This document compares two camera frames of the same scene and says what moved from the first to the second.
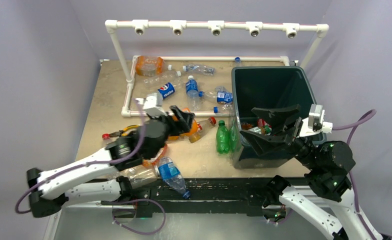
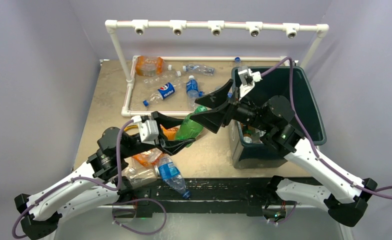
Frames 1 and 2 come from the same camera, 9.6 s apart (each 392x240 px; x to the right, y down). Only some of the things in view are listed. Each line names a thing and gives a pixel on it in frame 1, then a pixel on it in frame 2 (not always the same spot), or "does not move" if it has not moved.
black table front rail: x=213 y=192 does not move
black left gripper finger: x=185 y=119 -> x=166 y=121
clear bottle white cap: x=162 y=77 does not move
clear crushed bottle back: x=199 y=68 does not move
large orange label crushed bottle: x=149 y=162 does not move
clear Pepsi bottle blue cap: x=166 y=91 does not move
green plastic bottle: x=222 y=138 -> x=189 y=129
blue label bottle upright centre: x=192 y=89 does not move
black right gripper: x=276 y=116 -> x=213 y=119
